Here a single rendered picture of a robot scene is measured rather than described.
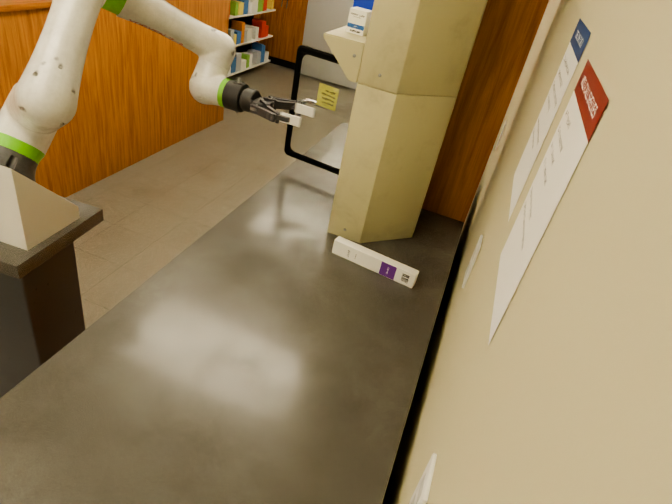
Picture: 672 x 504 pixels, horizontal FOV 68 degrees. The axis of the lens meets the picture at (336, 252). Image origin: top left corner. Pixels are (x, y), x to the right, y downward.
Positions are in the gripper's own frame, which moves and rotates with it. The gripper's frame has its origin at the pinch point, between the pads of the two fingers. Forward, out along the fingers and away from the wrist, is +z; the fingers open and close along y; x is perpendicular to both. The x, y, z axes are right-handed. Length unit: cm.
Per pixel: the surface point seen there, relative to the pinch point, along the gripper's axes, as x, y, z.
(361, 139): -3.7, -14.2, 23.5
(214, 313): 29, -65, 9
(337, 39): -27.4, -14.1, 11.7
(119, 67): 51, 126, -176
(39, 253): 29, -68, -39
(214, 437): 29, -94, 27
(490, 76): -21, 23, 51
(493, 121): -8, 23, 56
